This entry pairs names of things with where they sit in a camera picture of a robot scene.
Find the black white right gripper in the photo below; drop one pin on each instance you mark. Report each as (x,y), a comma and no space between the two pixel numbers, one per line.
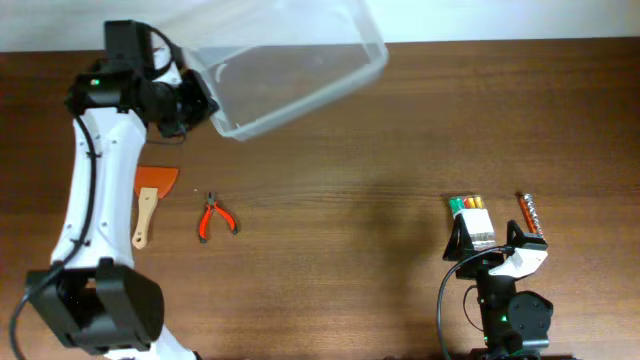
(484,263)

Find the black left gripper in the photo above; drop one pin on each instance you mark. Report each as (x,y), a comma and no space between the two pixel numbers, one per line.
(198,95)

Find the orange scraper wooden handle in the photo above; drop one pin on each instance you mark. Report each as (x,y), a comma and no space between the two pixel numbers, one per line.
(151,184)

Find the clear plastic storage box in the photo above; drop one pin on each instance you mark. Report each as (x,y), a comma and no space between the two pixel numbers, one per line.
(268,62)

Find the red handled cutting pliers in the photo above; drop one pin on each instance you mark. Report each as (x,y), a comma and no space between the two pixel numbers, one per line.
(212,207)

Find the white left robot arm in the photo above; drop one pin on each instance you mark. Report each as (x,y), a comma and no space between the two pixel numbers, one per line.
(91,297)

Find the pack of AA batteries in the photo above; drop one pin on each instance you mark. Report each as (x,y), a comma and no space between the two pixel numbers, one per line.
(476,218)

